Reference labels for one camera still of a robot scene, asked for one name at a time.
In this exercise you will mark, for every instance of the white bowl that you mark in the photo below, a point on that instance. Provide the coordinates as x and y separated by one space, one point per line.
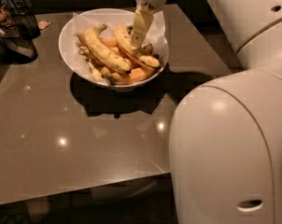
67 44

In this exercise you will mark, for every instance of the small orange wrapper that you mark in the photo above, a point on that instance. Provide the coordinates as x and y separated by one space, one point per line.
43 24

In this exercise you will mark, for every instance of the black mesh basket back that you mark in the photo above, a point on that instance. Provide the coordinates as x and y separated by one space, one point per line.
25 16

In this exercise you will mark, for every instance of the small banana front left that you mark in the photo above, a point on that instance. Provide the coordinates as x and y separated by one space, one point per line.
95 73

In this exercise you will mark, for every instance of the white paper liner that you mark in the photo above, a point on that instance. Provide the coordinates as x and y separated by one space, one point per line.
158 31

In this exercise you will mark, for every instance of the black mesh basket front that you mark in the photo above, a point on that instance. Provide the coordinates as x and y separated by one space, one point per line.
20 48

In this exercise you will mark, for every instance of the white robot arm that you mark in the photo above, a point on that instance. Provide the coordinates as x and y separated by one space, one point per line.
225 139

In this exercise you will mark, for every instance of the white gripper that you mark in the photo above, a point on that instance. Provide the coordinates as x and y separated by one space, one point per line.
143 20

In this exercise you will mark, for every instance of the black mesh basket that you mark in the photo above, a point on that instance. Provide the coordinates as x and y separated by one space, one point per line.
20 48
25 16

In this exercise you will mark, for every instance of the large yellow banana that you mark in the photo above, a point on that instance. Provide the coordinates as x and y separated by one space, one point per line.
140 55
103 52

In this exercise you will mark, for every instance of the orange-brown banana front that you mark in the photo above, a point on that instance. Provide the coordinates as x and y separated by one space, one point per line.
137 75

